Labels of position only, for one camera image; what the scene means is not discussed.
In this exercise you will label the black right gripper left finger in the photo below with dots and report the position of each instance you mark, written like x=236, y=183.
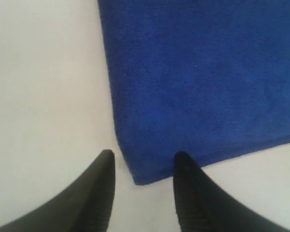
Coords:
x=84, y=206

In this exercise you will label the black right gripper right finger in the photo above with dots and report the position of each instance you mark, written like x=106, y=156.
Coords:
x=202, y=206

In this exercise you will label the blue towel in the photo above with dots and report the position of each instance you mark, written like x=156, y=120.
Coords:
x=209, y=77

